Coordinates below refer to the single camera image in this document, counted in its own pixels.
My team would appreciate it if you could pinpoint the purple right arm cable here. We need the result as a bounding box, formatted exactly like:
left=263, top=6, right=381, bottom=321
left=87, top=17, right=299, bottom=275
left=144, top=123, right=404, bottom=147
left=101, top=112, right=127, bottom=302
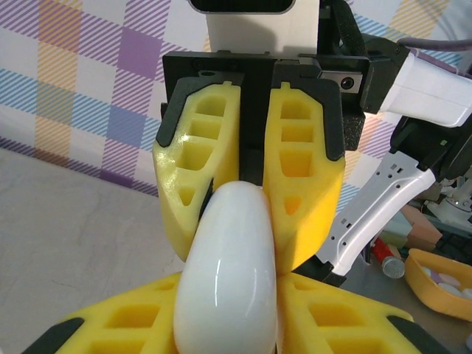
left=397, top=35, right=472, bottom=53

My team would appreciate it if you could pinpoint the white oval earbud charging case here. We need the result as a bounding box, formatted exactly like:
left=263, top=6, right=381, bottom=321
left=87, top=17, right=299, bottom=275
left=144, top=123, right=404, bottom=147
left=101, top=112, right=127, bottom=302
left=173, top=179, right=280, bottom=354

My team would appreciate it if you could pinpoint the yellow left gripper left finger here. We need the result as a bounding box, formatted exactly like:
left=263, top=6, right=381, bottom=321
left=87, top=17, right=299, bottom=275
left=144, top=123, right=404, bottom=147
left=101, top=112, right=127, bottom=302
left=21, top=271, right=185, bottom=354

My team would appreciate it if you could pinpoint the orange plastic bowl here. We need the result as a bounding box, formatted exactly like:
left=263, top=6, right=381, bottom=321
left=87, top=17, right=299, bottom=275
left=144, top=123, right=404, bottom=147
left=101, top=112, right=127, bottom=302
left=405, top=247, right=472, bottom=320

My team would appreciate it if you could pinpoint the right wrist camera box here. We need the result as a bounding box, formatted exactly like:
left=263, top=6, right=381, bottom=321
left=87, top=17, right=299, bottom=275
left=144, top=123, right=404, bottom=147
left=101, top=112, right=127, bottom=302
left=187, top=0, right=320, bottom=57

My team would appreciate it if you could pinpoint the peach coloured box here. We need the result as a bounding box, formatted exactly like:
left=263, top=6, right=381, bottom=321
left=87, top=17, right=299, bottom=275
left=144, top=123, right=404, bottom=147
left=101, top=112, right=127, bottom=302
left=403, top=210, right=444, bottom=245

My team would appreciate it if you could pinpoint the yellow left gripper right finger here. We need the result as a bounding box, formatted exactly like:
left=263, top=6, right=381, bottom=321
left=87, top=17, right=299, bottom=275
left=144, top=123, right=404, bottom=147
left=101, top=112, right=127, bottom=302
left=274, top=271, right=451, bottom=354

